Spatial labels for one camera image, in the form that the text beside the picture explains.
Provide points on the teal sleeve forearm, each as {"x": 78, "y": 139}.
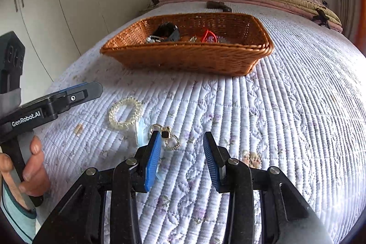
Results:
{"x": 21, "y": 216}

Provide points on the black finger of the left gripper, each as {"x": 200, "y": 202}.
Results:
{"x": 82, "y": 93}

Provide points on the small beige hair clip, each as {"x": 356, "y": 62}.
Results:
{"x": 78, "y": 129}

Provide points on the white quilted bedspread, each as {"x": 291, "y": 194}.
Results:
{"x": 301, "y": 109}

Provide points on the person's left hand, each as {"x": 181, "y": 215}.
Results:
{"x": 36, "y": 181}

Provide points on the dark brown object on bed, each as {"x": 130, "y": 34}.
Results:
{"x": 218, "y": 5}

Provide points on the black item in basket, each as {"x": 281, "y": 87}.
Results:
{"x": 168, "y": 31}

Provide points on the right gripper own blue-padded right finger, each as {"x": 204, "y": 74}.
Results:
{"x": 216, "y": 162}

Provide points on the wicker basket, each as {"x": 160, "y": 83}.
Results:
{"x": 222, "y": 43}

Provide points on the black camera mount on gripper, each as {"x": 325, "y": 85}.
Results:
{"x": 11, "y": 61}

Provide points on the light blue translucent hair clip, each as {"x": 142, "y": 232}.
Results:
{"x": 141, "y": 130}

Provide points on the silver jewelry in basket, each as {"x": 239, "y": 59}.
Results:
{"x": 154, "y": 39}

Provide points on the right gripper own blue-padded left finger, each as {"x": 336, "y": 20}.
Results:
{"x": 148, "y": 160}

